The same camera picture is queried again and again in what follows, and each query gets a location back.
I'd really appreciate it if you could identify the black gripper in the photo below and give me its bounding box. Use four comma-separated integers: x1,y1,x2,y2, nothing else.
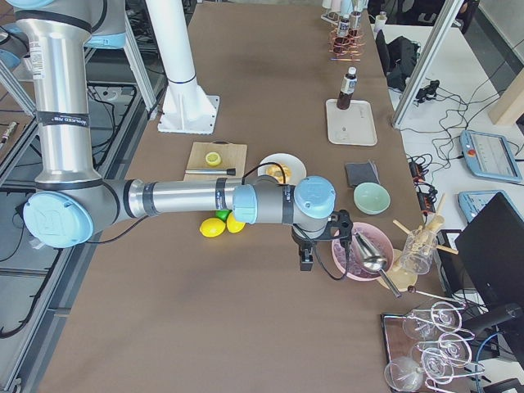
291,225,317,272

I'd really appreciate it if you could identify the white round plate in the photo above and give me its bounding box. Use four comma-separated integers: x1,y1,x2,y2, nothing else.
258,153,307,185

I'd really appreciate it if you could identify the twisted glazed donut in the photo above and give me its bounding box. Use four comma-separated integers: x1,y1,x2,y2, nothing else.
265,164,292,183

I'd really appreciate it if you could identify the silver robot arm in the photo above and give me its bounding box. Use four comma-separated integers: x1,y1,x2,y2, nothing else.
12,1,346,270

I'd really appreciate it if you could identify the white serving tray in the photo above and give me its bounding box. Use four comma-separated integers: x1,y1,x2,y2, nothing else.
325,99,377,147

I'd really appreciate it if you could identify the dark tray with glasses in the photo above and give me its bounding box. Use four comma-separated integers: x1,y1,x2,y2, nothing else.
382,314,485,392

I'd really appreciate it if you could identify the dark drink bottle on tray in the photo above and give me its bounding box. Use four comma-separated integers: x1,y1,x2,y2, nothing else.
337,66,357,110

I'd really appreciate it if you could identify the steel ice scoop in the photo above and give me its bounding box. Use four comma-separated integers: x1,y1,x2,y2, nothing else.
354,233,401,298

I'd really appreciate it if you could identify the pink bowl with ice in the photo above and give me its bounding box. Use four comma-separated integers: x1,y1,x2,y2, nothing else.
346,222,394,282

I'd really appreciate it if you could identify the whole lemon far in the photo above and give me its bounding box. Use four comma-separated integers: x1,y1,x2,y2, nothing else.
226,212,246,233

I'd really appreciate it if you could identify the whole lemon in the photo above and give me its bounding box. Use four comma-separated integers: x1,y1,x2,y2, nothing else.
226,212,246,233
199,217,226,237

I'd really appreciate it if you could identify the mint green bowl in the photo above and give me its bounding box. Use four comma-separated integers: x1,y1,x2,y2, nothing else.
354,183,391,215

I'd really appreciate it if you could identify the green lime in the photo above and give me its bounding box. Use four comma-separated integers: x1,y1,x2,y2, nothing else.
215,210,231,222

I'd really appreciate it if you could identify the grey folded cloth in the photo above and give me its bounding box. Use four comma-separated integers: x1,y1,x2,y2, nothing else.
345,160,380,187

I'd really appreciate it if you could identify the whole lemon near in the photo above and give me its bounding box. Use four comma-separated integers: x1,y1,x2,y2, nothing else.
199,217,226,237

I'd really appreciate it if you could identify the wooden mug tree stand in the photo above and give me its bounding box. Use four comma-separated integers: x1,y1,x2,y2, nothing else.
393,193,459,275

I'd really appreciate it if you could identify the steel muddler black tip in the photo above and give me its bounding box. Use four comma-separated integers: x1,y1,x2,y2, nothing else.
185,168,237,176

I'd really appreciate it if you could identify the clear glass mug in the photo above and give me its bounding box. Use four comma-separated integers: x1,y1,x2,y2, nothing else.
400,228,436,275

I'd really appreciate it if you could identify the bamboo cutting board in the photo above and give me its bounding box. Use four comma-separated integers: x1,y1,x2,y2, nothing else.
186,142,247,178

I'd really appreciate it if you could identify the lemon half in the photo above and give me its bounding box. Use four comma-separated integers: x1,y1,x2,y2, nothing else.
205,151,222,167

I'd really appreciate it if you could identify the wine glass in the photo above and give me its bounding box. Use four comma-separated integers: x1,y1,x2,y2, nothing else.
402,301,462,341

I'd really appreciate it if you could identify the blue teach pendant near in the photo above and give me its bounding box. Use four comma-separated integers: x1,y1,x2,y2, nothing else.
458,190,508,223

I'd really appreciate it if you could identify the blue teach pendant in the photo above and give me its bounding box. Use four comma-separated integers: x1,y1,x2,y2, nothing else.
459,129,522,183
458,190,508,223

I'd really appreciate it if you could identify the black monitor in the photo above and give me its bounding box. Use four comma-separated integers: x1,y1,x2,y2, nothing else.
456,192,523,306

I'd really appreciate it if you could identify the blue teach pendant far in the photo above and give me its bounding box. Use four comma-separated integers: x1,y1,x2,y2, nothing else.
459,129,522,183

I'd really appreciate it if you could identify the dark bottle in rack front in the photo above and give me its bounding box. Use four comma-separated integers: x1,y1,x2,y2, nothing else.
332,14,350,54

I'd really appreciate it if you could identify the dark bottle in rack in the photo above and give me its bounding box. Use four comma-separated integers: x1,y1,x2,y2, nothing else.
332,14,350,54
348,11,362,44

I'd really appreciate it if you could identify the black bag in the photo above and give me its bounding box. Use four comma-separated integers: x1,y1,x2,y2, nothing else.
375,30,420,92

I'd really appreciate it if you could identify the dark bottle in rack rear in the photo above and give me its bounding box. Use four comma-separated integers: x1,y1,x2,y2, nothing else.
348,11,362,44

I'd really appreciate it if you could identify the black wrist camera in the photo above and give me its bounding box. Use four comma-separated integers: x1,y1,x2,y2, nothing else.
329,210,353,248

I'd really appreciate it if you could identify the copper wire bottle rack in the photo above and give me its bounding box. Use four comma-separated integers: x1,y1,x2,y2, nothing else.
329,28,365,62

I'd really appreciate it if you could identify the aluminium frame post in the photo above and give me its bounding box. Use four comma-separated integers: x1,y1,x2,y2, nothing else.
392,0,463,129

